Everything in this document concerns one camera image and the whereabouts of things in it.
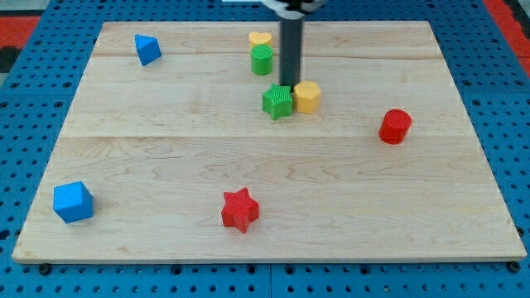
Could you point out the green star block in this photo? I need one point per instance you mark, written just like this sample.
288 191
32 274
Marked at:
277 101

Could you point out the yellow heart block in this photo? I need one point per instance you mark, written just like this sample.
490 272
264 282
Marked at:
256 38

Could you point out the red cylinder block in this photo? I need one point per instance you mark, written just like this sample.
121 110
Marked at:
395 126

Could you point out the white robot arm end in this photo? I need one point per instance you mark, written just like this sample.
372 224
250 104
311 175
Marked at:
293 9

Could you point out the blue perforated mat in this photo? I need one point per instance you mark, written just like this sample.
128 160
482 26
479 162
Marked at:
40 86

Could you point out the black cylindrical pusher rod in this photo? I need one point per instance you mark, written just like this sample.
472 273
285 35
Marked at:
290 47

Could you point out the green cylinder block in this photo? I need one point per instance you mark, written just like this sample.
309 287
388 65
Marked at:
261 59

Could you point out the blue triangle block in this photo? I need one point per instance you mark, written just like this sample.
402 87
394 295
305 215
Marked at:
147 48

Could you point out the blue cube block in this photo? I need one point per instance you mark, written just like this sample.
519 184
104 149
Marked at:
73 202

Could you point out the red star block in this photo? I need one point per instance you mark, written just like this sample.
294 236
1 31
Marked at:
239 210

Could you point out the yellow hexagon block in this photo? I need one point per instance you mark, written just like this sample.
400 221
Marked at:
306 97

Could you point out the wooden board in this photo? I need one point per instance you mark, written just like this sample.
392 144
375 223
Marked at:
158 145

